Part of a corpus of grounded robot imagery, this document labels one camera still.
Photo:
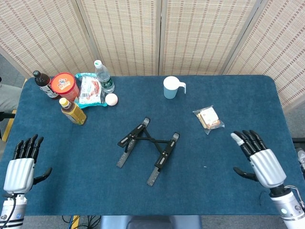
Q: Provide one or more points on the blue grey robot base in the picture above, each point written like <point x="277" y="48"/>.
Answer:
<point x="147" y="223"/>

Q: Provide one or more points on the black chair leg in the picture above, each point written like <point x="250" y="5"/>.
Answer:
<point x="299" y="140"/>
<point x="6" y="116"/>

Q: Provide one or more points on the blue table cloth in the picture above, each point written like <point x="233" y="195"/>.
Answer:
<point x="95" y="190"/>

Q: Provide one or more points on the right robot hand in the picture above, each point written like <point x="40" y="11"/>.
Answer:
<point x="269" y="167"/>

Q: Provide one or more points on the pale pink ball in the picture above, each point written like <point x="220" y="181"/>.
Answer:
<point x="111" y="99"/>

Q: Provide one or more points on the black folding laptop stand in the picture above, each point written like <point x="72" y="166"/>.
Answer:
<point x="137" y="130"/>

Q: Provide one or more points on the woven folding screen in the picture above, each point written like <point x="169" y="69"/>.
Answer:
<point x="119" y="35"/>

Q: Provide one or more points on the dark brown drink bottle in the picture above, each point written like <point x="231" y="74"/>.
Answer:
<point x="44" y="82"/>

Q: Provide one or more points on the clear green-label water bottle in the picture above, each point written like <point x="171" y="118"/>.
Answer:
<point x="103" y="78"/>

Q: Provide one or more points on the grey trousered person's leg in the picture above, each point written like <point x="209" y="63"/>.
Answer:
<point x="9" y="97"/>

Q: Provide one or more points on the white teal snack bag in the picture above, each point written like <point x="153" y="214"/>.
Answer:
<point x="90" y="90"/>

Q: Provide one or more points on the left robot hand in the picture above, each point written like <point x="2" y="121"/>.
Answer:
<point x="19" y="174"/>

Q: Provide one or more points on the red lidded plastic tub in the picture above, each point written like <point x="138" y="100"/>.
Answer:
<point x="63" y="82"/>

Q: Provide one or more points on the white sneaker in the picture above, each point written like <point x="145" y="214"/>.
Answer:
<point x="301" y="158"/>

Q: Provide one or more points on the yellow tea bottle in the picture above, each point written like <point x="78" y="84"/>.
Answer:
<point x="74" y="113"/>

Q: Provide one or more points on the clear bag of biscuits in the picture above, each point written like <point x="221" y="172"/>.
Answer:
<point x="208" y="118"/>

